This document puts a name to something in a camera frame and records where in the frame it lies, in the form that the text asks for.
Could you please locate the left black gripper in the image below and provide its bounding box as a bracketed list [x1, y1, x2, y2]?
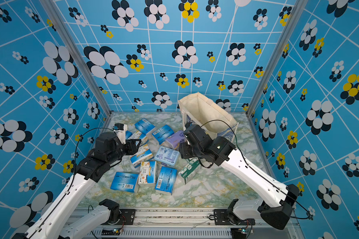
[108, 137, 143, 165]

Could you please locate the orange white tissue pack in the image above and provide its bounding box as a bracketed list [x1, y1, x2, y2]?
[128, 131, 148, 145]
[130, 144, 154, 168]
[138, 161, 158, 187]

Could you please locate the green tissue pack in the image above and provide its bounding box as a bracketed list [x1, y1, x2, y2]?
[178, 158, 201, 184]

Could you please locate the orange white tissue pack front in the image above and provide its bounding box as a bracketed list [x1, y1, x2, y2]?
[138, 161, 158, 187]

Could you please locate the cream canvas tote bag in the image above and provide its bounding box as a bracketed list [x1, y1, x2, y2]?
[178, 93, 239, 141]

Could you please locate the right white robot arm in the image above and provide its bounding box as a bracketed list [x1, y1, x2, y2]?
[179, 123, 299, 230]

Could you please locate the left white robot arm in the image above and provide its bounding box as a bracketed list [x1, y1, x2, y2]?
[13, 130, 142, 239]

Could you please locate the orange white tissue pack back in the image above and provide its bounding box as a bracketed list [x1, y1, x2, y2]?
[128, 131, 148, 145]

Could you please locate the light blue tissue pack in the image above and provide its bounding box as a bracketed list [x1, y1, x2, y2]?
[154, 146, 180, 168]

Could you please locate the purple tissue pack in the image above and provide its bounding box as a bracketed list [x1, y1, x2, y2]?
[163, 130, 185, 150]

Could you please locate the blue tissue pack back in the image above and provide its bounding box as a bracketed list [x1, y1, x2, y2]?
[135, 118, 156, 136]

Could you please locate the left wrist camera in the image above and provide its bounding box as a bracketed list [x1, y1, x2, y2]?
[113, 123, 128, 144]

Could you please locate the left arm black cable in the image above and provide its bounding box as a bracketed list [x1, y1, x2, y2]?
[73, 127, 116, 180]

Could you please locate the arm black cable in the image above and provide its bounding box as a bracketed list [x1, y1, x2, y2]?
[73, 127, 116, 180]
[197, 119, 313, 220]

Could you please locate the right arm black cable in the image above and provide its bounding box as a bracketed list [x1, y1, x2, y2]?
[197, 119, 313, 220]

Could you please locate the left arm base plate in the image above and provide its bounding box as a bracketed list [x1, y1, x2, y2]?
[105, 209, 136, 226]

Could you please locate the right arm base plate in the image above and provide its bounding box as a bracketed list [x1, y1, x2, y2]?
[208, 209, 256, 227]

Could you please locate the aluminium front rail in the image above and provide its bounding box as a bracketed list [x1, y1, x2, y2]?
[84, 208, 304, 239]

